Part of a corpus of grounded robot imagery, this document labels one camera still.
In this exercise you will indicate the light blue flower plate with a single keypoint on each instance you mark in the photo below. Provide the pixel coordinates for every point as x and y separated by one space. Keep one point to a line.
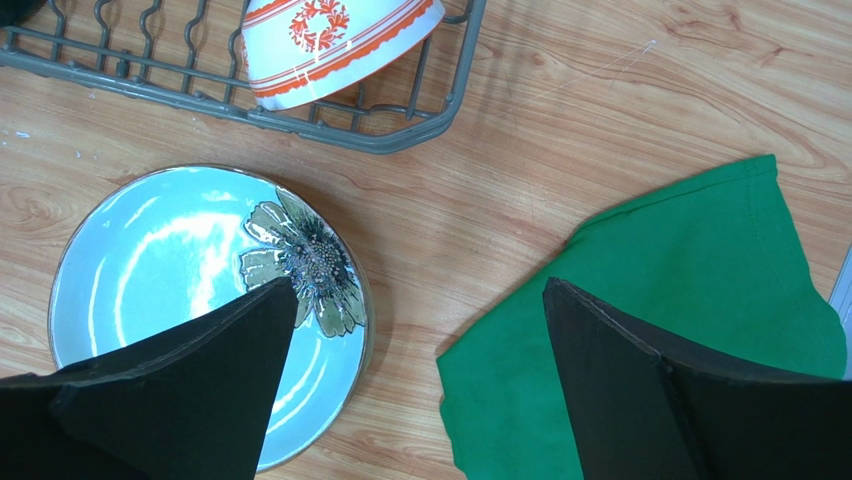
179 242

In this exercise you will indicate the white red patterned bowl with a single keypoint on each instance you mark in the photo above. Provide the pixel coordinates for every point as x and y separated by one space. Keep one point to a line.
297 52

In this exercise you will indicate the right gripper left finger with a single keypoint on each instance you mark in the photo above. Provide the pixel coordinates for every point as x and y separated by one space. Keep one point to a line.
191 402

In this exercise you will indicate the grey wire dish rack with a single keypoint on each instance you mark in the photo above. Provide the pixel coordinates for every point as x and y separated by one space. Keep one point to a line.
185 55

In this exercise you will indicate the green cloth on table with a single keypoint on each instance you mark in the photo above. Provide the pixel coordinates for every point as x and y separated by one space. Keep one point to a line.
714 258

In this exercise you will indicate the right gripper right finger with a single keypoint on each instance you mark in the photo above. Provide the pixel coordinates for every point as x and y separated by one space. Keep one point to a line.
645 403

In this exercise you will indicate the dark green mug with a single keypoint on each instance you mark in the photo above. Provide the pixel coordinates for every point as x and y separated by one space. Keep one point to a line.
15 12

